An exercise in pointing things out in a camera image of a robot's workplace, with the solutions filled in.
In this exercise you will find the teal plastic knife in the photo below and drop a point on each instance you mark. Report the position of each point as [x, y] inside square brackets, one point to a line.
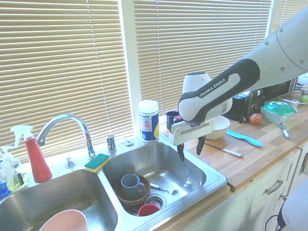
[245, 138]

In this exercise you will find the red spray bottle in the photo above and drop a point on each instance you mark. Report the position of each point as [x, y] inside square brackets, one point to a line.
[38, 163]

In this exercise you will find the black cup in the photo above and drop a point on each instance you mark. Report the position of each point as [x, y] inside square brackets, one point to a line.
[170, 119]

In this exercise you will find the beige window blind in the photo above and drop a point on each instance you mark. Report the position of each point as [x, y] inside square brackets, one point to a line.
[60, 72]
[192, 36]
[286, 12]

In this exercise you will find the stainless steel double sink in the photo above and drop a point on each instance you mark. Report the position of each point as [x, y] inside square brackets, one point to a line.
[168, 163]

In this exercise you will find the metal spoon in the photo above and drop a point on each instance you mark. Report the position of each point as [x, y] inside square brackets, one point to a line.
[285, 131]

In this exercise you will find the white sink hole cap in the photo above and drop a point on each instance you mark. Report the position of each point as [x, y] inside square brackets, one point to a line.
[127, 144]

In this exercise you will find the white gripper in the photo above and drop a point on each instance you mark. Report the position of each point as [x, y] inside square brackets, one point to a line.
[190, 132]

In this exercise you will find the red apple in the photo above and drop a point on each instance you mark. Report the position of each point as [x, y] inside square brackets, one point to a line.
[255, 119]

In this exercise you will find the clear glass baking dish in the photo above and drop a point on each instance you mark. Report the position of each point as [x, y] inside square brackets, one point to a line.
[292, 98]

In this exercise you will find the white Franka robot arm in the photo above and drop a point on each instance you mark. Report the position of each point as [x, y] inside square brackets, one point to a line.
[216, 89]

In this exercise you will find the metal sink drain strainer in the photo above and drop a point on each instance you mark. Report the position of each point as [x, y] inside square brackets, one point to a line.
[156, 199]

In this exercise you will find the black and chrome toaster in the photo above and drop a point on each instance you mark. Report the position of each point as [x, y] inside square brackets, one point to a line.
[251, 102]

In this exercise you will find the clear soap pump bottle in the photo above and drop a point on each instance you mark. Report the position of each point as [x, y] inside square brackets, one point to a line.
[14, 178]

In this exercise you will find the chrome side sprayer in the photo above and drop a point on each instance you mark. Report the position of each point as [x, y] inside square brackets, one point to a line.
[111, 144]

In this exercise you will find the white wipes canister blue label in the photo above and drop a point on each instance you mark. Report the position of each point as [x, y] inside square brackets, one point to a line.
[148, 122]

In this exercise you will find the green apple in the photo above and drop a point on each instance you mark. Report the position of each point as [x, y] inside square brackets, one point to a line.
[304, 98]

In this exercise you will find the blue liquid bottle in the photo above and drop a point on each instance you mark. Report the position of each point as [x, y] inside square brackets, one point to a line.
[3, 188]

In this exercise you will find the green and yellow sponge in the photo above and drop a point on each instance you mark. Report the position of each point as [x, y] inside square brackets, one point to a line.
[97, 162]

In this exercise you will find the brown wooden bowl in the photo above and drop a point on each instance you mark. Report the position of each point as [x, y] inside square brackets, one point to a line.
[130, 201]

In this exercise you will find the black microwave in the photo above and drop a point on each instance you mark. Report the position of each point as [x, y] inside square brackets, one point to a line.
[276, 89]

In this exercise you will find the chrome sink knob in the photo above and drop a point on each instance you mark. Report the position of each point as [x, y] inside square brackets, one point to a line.
[69, 163]

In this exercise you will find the grey ceramic mug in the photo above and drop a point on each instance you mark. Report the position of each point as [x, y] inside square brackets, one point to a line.
[131, 188]

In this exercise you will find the red cup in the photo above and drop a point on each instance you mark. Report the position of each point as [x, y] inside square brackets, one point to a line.
[148, 210]

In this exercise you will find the pink bowl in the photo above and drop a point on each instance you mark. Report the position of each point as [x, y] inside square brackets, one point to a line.
[65, 221]

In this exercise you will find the white ceramic bowl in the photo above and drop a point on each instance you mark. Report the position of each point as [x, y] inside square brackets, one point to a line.
[221, 127]

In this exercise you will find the green-lidded clear food container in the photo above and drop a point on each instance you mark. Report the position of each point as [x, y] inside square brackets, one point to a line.
[278, 110]

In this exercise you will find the chrome kitchen faucet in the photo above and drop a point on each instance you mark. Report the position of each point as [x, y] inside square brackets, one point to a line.
[72, 118]

